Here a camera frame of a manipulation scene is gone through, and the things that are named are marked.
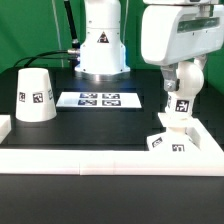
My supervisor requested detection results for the white lamp shade cone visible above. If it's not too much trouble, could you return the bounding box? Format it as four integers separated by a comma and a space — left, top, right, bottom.
16, 68, 57, 122

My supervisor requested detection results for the black cable bundle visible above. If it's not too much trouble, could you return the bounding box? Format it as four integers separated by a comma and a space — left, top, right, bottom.
13, 0, 83, 69

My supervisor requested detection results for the white U-shaped frame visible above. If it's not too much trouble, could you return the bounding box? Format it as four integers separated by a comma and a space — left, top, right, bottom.
0, 115, 224, 176

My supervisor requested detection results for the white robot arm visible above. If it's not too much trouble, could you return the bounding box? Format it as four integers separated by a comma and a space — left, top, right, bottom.
76, 0, 224, 92

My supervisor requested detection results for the white lamp base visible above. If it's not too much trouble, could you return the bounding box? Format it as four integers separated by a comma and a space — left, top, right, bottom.
145, 112, 203, 153

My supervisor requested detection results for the white marker sheet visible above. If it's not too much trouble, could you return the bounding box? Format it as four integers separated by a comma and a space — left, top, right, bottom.
56, 92, 141, 108

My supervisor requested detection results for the thin grey cable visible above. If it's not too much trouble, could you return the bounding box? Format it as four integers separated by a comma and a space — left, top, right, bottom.
51, 0, 65, 69

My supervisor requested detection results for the white lamp bulb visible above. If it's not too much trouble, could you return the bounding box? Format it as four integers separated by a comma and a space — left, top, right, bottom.
165, 61, 204, 119

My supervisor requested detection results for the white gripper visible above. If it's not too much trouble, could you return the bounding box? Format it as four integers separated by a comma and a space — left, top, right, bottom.
141, 4, 224, 92

